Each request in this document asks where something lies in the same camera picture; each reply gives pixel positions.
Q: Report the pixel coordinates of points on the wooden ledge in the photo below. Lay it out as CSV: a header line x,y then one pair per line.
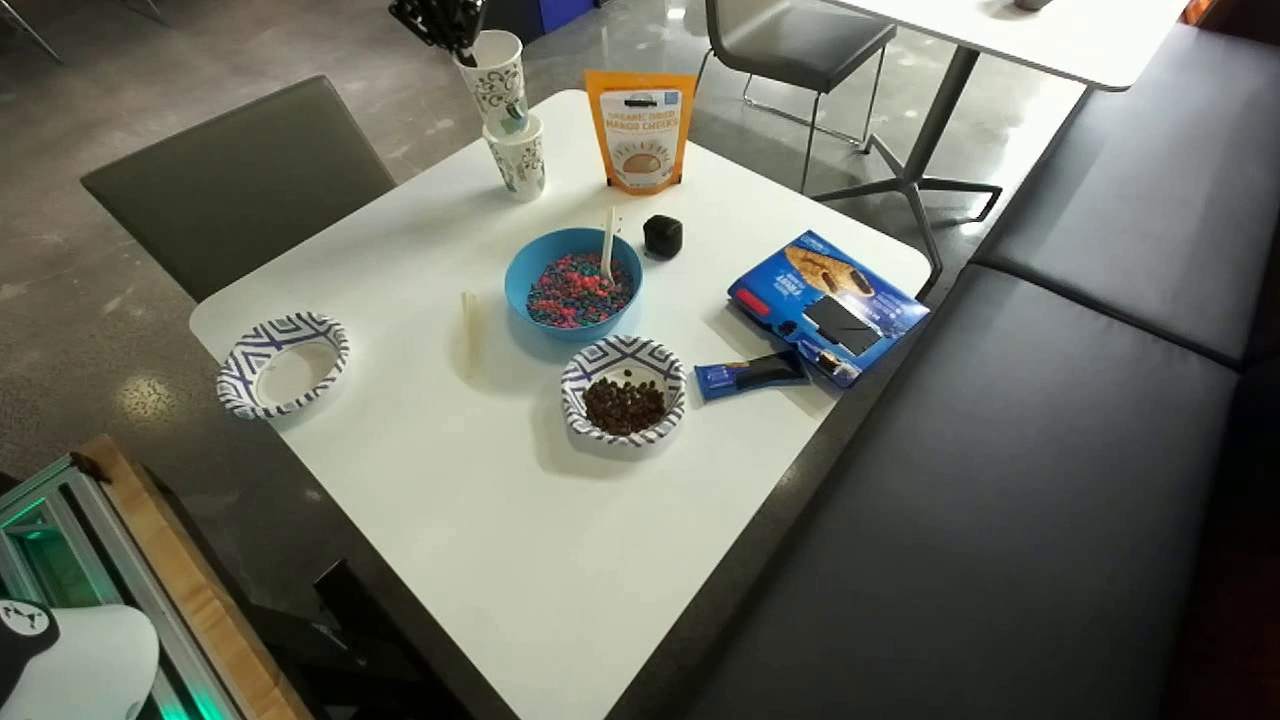
x,y
200,584

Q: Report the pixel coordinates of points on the patterned white paper cup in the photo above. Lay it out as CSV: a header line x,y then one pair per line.
x,y
500,85
518,160

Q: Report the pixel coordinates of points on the pale flat stick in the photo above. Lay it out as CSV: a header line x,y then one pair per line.
x,y
473,326

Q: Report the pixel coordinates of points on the grey metal rail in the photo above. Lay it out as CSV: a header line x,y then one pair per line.
x,y
74,535

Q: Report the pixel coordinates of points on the blue cardboard box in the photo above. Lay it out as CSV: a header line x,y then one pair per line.
x,y
826,308

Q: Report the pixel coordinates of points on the white rounded object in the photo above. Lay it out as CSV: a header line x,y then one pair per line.
x,y
82,666

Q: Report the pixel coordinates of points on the black seat metal chair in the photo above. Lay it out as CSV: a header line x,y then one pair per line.
x,y
803,42

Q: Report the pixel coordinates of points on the patterned paper bowl with raisins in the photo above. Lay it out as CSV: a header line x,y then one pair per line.
x,y
624,393

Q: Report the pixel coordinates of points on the pale stick in bowl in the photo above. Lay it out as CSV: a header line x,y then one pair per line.
x,y
608,244

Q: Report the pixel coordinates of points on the blue plastic bowl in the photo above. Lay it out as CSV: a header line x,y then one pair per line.
x,y
542,273

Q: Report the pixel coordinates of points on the grey upholstered chair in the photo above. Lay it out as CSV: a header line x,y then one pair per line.
x,y
232,181

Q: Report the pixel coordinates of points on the small white table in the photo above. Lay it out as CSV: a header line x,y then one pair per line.
x,y
1055,39

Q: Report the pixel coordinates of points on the dark bench seat cushion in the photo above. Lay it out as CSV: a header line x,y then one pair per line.
x,y
986,522
1135,175

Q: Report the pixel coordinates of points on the dark bench backrest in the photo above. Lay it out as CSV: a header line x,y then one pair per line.
x,y
1262,467

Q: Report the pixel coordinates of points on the empty patterned paper bowl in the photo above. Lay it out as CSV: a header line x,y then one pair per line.
x,y
275,382

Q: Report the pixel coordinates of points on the blue snack wrapper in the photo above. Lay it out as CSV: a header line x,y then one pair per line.
x,y
747,377

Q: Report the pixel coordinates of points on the small black round container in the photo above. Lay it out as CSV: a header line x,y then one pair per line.
x,y
663,237

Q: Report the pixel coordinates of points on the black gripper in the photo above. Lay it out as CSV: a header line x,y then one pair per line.
x,y
435,12

